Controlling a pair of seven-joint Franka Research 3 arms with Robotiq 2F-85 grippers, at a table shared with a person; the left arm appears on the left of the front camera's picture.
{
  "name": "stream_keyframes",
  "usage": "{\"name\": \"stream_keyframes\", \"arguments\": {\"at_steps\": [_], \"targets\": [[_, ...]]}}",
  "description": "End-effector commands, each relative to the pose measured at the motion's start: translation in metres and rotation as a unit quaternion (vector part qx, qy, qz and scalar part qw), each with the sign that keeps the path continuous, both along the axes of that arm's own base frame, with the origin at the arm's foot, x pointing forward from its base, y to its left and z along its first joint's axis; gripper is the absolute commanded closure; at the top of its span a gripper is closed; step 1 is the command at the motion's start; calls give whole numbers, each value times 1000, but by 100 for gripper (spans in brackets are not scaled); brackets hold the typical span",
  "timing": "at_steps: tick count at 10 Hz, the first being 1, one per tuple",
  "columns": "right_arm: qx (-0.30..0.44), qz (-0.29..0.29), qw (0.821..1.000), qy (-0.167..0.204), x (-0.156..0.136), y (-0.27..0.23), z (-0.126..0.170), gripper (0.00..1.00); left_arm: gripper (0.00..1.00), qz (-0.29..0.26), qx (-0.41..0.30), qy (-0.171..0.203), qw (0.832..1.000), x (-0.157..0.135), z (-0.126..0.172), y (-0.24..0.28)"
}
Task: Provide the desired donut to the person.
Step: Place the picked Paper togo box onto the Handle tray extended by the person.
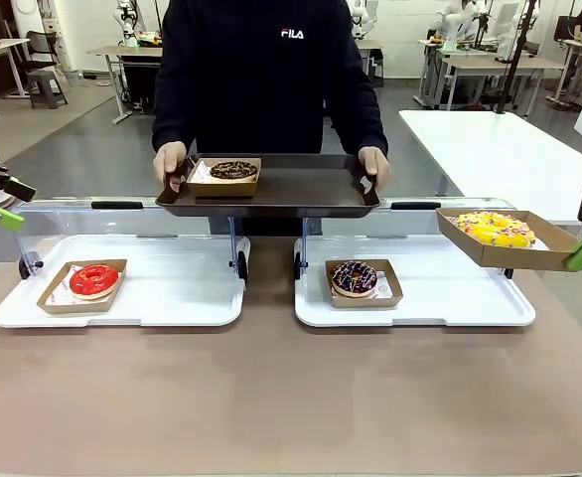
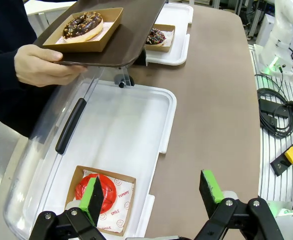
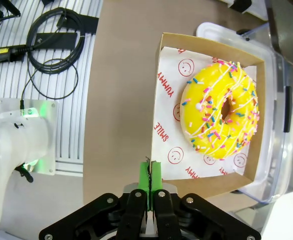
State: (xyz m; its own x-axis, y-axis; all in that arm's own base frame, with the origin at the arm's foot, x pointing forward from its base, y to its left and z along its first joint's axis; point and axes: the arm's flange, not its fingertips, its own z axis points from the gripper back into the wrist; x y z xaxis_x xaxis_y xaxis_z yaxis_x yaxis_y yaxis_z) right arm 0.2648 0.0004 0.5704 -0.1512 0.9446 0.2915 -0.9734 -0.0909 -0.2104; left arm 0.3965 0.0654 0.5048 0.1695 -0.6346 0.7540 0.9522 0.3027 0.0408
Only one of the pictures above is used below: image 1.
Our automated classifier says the paper liner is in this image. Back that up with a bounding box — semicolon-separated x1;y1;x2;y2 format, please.
46;267;76;306
189;162;215;185
331;270;395;301
444;212;553;251

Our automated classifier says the cardboard tray of yellow donut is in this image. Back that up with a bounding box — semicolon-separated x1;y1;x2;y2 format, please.
435;207;582;272

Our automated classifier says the yellow sprinkle donut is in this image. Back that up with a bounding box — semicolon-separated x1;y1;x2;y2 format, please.
450;211;538;250

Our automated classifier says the cardboard tray of chocolate donut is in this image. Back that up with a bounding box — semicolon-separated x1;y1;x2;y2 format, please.
186;157;263;199

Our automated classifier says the chocolate crumb donut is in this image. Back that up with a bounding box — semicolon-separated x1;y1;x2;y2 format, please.
209;159;260;182

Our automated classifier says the dark brown serving tray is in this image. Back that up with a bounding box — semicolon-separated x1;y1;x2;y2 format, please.
154;152;384;220

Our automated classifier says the person's left forearm black sleeve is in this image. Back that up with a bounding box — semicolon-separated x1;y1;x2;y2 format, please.
340;69;389;151

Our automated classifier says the person's right forearm black sleeve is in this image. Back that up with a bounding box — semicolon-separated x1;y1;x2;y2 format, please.
150;69;198;148

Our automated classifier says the paper liner under red donut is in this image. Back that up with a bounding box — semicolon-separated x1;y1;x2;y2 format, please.
46;267;76;306

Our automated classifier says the red glazed donut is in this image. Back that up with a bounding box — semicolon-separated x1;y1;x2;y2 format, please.
69;263;121;301
36;258;128;315

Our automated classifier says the cardboard tray of dark donut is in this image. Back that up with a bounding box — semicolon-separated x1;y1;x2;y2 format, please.
324;257;402;309

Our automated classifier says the paper liner under dark donut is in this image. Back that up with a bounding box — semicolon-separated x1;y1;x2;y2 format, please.
331;270;395;301

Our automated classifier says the dark donut with white drizzle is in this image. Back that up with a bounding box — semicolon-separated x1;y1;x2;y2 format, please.
330;260;378;298

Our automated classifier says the person's black sweatshirt torso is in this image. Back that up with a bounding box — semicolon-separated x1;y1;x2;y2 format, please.
159;0;371;156

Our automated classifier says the person's right hand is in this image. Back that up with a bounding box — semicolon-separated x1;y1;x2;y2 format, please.
152;141;193;193

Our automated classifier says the person's left hand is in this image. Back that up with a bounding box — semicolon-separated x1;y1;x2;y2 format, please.
358;146;392;193

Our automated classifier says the grey plastic stool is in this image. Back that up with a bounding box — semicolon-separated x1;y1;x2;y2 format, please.
26;70;70;110

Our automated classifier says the clear plastic tray lid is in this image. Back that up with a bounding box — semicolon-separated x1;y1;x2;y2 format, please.
10;197;248;284
295;198;520;280

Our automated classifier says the large white table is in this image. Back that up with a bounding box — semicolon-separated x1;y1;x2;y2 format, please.
398;108;582;225

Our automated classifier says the white display tray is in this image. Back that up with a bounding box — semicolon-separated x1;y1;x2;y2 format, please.
293;234;537;328
0;234;251;329

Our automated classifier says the black office chair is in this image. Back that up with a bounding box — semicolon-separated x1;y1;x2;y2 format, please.
24;30;68;76

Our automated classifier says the black cabinet under table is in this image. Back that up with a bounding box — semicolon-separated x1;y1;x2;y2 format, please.
120;54;162;114

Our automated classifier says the wooden table with grey legs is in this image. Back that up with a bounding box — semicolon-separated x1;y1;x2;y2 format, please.
439;55;566;119

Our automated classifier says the wooden table with white legs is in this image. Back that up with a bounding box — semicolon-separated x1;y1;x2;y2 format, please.
86;45;166;125

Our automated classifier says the grey frame workbench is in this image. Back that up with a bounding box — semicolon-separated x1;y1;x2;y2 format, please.
553;38;582;113

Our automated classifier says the black camera stand pole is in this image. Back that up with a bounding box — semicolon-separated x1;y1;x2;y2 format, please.
494;0;540;116

